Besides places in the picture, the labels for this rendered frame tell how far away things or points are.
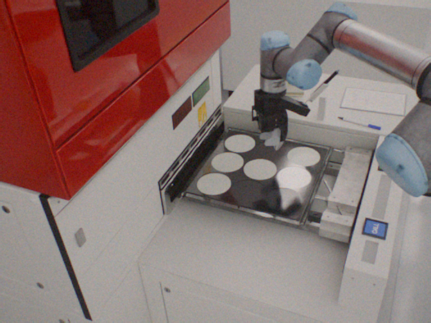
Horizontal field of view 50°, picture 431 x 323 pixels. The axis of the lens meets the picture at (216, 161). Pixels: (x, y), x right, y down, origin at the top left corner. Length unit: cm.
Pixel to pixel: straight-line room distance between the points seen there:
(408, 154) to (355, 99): 82
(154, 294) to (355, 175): 69
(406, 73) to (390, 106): 68
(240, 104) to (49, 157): 91
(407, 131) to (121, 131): 56
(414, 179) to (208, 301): 66
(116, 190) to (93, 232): 11
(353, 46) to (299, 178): 48
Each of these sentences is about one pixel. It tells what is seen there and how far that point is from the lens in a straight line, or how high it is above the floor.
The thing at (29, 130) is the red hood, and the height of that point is 138.
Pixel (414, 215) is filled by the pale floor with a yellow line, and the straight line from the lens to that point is 271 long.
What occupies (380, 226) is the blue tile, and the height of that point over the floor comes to 96.
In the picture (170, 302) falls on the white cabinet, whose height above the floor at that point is 68.
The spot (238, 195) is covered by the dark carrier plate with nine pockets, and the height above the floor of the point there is 90.
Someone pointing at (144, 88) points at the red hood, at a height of 131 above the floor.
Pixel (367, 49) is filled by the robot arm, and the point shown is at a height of 137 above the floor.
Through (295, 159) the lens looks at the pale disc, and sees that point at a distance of 147.
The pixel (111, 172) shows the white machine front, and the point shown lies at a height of 114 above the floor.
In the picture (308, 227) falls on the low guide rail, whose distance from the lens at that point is 135.
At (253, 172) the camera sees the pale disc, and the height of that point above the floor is 90.
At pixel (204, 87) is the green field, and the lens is 146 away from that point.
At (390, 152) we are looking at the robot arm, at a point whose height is 129.
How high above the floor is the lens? 179
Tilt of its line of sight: 37 degrees down
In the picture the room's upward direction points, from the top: 4 degrees counter-clockwise
